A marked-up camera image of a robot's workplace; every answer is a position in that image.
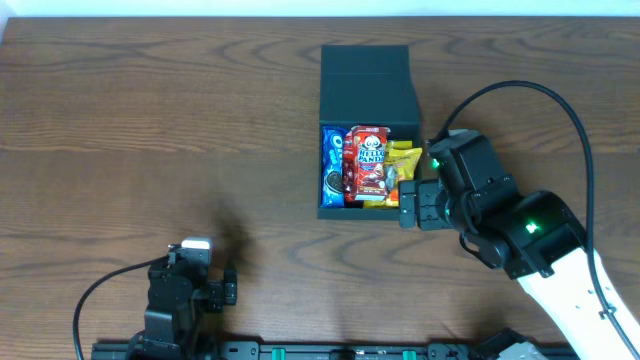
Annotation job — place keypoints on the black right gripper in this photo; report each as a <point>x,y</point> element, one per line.
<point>430,204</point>

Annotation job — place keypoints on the yellow snack bag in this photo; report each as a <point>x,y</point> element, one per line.
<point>397,144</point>

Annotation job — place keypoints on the dark green box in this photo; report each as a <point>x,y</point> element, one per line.
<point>366,85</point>

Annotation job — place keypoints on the yellow orange snack packet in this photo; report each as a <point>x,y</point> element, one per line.
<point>399,165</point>

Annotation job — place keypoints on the Hello Panda biscuit box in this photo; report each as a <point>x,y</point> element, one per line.
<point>365,173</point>

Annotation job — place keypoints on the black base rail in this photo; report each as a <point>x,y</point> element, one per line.
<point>244,350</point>

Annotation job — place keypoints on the blue Oreo cookie pack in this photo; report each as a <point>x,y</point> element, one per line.
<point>332,166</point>

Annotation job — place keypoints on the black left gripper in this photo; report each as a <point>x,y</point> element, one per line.
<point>215,295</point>

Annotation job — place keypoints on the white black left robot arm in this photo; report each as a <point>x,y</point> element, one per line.
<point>179,296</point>

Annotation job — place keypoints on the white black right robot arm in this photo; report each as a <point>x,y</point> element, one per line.
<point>535,239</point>

